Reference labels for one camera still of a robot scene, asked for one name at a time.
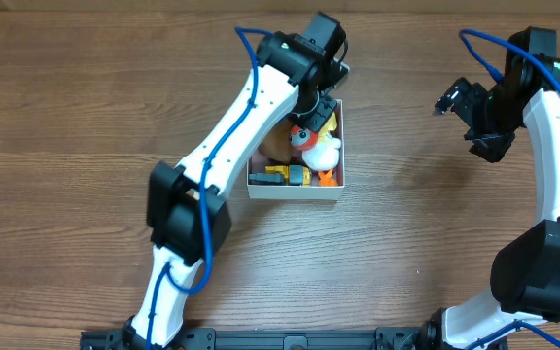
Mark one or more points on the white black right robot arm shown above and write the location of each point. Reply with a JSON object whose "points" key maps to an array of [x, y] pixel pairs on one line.
{"points": [[524, 287]]}

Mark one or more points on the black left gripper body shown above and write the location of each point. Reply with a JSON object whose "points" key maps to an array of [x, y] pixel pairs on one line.
{"points": [[319, 113]]}

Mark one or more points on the brown plush toy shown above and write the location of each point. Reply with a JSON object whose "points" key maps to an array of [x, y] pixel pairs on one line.
{"points": [[276, 144]]}

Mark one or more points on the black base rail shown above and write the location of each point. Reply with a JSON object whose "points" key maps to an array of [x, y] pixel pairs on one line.
{"points": [[378, 339]]}

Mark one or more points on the white orange plush duck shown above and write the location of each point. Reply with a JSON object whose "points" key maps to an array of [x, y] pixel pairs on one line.
{"points": [[324, 156]]}

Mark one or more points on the yellow grey toy truck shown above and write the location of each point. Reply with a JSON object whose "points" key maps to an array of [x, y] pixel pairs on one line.
{"points": [[283, 175]]}

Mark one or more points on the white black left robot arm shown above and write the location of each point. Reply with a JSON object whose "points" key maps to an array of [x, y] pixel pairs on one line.
{"points": [[290, 79]]}

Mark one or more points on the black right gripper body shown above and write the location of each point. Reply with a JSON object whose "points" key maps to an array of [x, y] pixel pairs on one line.
{"points": [[476, 119]]}

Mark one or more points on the red silver face ball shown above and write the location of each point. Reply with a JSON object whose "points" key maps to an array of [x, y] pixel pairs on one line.
{"points": [[303, 139]]}

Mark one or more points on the white box pink interior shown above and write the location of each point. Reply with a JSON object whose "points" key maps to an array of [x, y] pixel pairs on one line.
{"points": [[256, 164]]}

